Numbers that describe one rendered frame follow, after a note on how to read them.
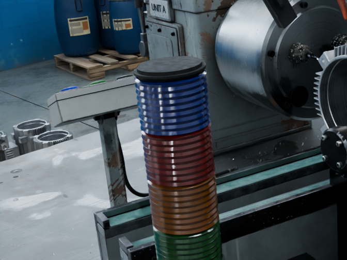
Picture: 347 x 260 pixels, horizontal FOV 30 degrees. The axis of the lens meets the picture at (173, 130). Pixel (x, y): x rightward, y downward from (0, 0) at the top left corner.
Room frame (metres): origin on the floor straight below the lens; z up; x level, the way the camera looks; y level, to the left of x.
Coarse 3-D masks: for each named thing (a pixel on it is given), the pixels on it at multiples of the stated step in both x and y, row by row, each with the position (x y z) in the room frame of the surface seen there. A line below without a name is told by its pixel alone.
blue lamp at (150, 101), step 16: (192, 80) 0.50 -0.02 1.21; (144, 96) 0.50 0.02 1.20; (160, 96) 0.49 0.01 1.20; (176, 96) 0.49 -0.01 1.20; (192, 96) 0.50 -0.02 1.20; (208, 96) 0.52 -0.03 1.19; (144, 112) 0.50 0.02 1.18; (160, 112) 0.49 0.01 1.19; (176, 112) 0.49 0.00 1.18; (192, 112) 0.49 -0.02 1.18; (208, 112) 0.51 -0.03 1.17; (144, 128) 0.51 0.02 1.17; (160, 128) 0.49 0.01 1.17; (176, 128) 0.49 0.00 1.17; (192, 128) 0.49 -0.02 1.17
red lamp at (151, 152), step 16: (208, 128) 0.51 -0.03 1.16; (144, 144) 0.51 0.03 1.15; (160, 144) 0.49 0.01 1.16; (176, 144) 0.49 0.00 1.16; (192, 144) 0.49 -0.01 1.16; (208, 144) 0.51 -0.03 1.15; (160, 160) 0.50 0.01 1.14; (176, 160) 0.49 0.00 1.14; (192, 160) 0.49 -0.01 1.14; (208, 160) 0.50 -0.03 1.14; (160, 176) 0.50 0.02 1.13; (176, 176) 0.49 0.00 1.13; (192, 176) 0.49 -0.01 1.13; (208, 176) 0.50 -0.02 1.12
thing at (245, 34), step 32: (256, 0) 1.28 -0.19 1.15; (288, 0) 1.20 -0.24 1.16; (320, 0) 1.21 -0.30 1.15; (224, 32) 1.30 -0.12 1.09; (256, 32) 1.20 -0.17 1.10; (288, 32) 1.18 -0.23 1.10; (320, 32) 1.21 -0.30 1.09; (224, 64) 1.28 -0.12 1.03; (256, 64) 1.17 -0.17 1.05; (288, 64) 1.18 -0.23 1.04; (320, 64) 1.21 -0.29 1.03; (256, 96) 1.21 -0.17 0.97; (288, 96) 1.17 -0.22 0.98
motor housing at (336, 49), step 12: (336, 48) 1.01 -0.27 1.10; (336, 60) 1.01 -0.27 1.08; (324, 72) 1.03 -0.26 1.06; (336, 72) 1.04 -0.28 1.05; (324, 84) 1.04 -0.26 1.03; (336, 84) 1.05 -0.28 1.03; (324, 96) 1.05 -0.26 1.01; (336, 96) 1.05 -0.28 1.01; (324, 108) 1.04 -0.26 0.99; (336, 108) 1.05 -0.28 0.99; (324, 120) 1.03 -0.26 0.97; (336, 120) 1.04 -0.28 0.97
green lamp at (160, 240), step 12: (216, 228) 0.51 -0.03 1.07; (156, 240) 0.51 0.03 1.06; (168, 240) 0.50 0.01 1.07; (180, 240) 0.49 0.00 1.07; (192, 240) 0.49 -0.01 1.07; (204, 240) 0.50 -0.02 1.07; (216, 240) 0.50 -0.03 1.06; (156, 252) 0.52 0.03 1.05; (168, 252) 0.50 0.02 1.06; (180, 252) 0.49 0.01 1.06; (192, 252) 0.49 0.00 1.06; (204, 252) 0.49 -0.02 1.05; (216, 252) 0.50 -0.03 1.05
